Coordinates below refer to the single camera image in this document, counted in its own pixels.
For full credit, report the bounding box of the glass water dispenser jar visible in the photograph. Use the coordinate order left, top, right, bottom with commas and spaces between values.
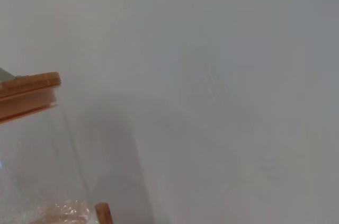
0, 102, 151, 224

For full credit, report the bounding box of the wooden dispenser stand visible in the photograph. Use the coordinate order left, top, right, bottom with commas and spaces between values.
94, 202, 114, 224

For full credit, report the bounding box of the wooden dispenser lid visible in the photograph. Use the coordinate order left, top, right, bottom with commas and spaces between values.
0, 67, 61, 126

